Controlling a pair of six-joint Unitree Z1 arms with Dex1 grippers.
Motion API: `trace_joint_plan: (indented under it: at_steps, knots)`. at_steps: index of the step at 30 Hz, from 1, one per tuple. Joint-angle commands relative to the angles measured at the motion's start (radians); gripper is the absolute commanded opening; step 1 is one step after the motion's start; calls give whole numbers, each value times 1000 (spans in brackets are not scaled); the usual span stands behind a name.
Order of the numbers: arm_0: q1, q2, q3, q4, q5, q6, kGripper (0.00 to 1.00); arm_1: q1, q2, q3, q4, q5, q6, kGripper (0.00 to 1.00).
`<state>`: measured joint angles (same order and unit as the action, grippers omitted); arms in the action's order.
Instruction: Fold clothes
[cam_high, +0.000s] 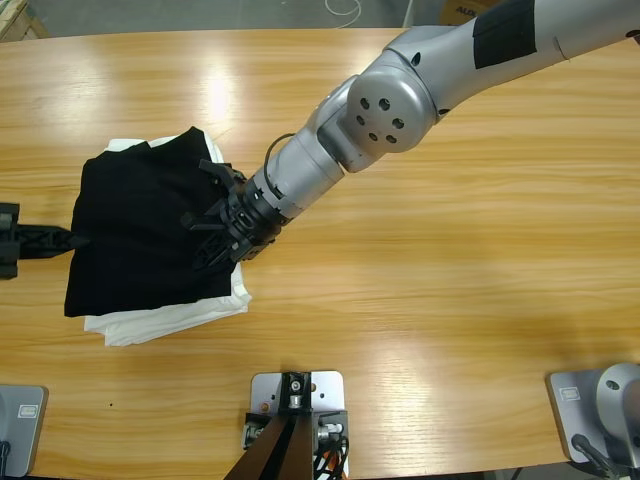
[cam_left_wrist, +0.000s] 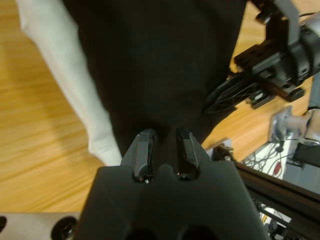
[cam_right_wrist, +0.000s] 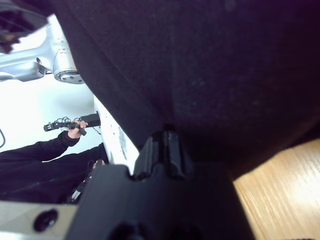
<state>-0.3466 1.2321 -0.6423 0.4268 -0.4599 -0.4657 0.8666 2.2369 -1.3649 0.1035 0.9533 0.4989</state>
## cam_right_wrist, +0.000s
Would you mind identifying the black Unitree polo shirt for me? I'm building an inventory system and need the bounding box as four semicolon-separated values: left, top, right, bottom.
48;0;320;182

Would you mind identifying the black wall box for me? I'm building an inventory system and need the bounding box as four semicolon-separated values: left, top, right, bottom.
79;112;102;128

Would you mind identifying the operator bare hand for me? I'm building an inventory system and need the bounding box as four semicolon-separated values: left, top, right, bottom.
67;120;89;140

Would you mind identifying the black handheld controller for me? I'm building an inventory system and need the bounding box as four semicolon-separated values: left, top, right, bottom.
43;116;88;137

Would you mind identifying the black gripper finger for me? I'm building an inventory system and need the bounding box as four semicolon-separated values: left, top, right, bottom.
166;129;195;180
133;129;169;181

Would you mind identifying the operator in black clothes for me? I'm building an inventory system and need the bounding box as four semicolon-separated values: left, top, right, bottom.
0;130;109;205

